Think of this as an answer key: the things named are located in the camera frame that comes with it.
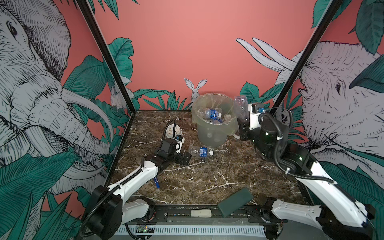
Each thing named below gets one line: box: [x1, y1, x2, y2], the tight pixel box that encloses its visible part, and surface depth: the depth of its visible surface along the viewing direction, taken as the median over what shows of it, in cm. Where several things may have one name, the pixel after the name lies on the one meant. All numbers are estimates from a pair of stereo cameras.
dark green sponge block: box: [217, 187, 254, 217], surface depth 80 cm
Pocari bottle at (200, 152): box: [189, 146, 214, 158], surface depth 94 cm
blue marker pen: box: [153, 176, 160, 189], surface depth 85 cm
